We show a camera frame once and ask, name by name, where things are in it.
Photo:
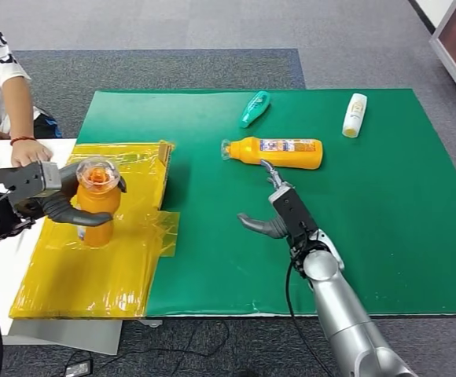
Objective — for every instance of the green table mat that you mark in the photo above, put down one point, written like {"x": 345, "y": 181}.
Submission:
{"x": 369, "y": 234}

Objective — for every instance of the white plastic bottle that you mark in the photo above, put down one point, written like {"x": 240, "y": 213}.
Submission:
{"x": 354, "y": 117}

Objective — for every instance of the person's left hand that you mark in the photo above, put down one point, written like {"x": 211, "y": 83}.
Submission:
{"x": 31, "y": 153}

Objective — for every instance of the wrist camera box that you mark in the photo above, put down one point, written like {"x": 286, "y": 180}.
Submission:
{"x": 35, "y": 179}
{"x": 295, "y": 213}

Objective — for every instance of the teal plastic bottle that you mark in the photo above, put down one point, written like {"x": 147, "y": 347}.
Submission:
{"x": 253, "y": 110}

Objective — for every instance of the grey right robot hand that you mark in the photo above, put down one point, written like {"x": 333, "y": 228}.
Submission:
{"x": 261, "y": 226}

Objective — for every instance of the person's left forearm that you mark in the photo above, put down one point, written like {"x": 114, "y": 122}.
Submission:
{"x": 17, "y": 109}

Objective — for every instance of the orange Tide detergent bottle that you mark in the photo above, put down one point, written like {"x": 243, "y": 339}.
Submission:
{"x": 279, "y": 156}
{"x": 96, "y": 200}

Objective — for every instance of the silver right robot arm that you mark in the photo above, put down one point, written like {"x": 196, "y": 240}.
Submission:
{"x": 342, "y": 317}

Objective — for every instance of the blue black bag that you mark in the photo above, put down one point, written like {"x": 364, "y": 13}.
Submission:
{"x": 49, "y": 125}

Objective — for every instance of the grey flat board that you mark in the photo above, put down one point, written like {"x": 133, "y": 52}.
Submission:
{"x": 74, "y": 335}

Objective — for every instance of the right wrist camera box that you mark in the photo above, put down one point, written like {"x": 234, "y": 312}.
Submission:
{"x": 295, "y": 213}

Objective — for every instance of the yellow film wrapped cardboard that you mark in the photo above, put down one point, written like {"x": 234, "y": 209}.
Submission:
{"x": 86, "y": 276}

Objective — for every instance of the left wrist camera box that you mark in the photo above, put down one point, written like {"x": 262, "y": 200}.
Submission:
{"x": 35, "y": 179}

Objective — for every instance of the black power adapter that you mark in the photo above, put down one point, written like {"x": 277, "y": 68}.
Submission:
{"x": 79, "y": 368}

